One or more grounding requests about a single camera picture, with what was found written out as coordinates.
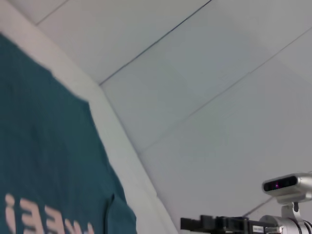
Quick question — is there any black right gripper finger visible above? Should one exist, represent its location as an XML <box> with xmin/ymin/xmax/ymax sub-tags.
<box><xmin>180</xmin><ymin>216</ymin><xmax>202</xmax><ymax>231</ymax></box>

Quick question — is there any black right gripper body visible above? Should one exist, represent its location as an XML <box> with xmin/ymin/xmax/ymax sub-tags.
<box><xmin>199</xmin><ymin>214</ymin><xmax>263</xmax><ymax>234</ymax></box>

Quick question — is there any teal FREE print t-shirt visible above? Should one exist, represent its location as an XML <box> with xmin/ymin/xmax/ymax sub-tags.
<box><xmin>0</xmin><ymin>33</ymin><xmax>137</xmax><ymax>234</ymax></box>

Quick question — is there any silver camera mount bracket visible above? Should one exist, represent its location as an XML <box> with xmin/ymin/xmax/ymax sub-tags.
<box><xmin>280</xmin><ymin>201</ymin><xmax>308</xmax><ymax>234</ymax></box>

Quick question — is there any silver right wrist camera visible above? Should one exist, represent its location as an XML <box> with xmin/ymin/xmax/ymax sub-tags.
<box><xmin>262</xmin><ymin>171</ymin><xmax>312</xmax><ymax>204</ymax></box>

